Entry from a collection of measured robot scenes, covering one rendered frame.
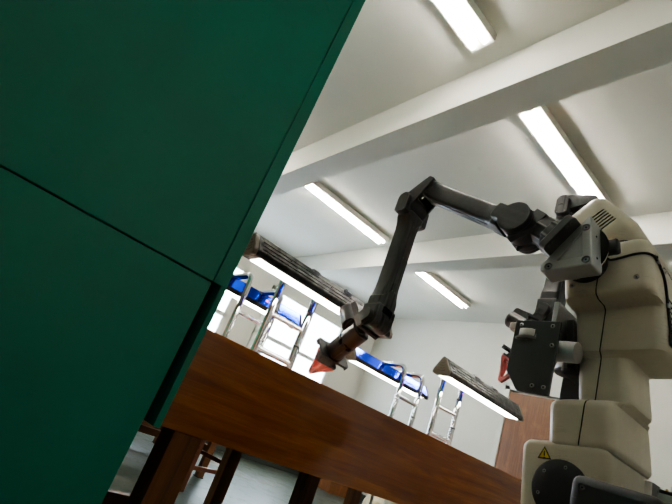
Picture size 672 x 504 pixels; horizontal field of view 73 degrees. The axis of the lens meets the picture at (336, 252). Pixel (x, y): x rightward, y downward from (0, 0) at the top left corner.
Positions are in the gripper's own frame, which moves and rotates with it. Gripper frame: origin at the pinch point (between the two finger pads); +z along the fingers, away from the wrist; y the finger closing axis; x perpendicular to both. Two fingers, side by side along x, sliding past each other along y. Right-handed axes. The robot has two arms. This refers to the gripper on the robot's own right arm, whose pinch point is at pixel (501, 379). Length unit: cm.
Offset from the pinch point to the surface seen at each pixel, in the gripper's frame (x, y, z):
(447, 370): -35.3, -21.4, 11.2
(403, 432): 5.7, 28.0, 25.5
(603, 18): -92, -27, -172
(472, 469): 6.0, -6.1, 26.8
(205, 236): 2, 100, 9
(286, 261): -36, 64, 9
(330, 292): -35, 45, 10
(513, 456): -218, -434, 82
